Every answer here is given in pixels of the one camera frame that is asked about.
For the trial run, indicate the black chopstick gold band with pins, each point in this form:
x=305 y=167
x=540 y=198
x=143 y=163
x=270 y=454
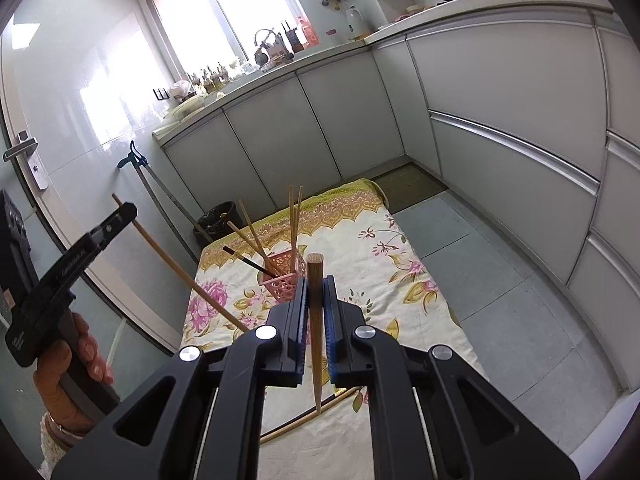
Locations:
x=254 y=265

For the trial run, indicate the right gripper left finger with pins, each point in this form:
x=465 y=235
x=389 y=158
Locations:
x=200 y=415

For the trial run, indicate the white bowl on counter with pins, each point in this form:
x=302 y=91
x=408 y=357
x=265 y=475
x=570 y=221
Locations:
x=187 y=107

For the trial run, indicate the kitchen window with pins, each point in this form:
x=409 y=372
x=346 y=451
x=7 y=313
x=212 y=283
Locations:
x=197 y=34

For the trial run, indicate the door handle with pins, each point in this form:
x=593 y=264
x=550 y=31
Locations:
x=26 y=148

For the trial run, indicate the pink perforated utensil holder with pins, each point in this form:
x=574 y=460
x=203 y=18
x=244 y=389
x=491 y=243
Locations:
x=283 y=287

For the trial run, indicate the black trash bin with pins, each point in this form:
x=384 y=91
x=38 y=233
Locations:
x=215 y=223

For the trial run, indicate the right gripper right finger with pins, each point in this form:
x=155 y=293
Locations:
x=433 y=415

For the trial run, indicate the floral tablecloth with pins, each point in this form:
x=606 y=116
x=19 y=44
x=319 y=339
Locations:
x=375 y=267

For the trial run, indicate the white electric kettle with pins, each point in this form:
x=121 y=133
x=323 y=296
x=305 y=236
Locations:
x=357 y=25

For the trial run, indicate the blue handled mop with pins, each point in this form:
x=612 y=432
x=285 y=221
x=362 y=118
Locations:
x=144 y=170

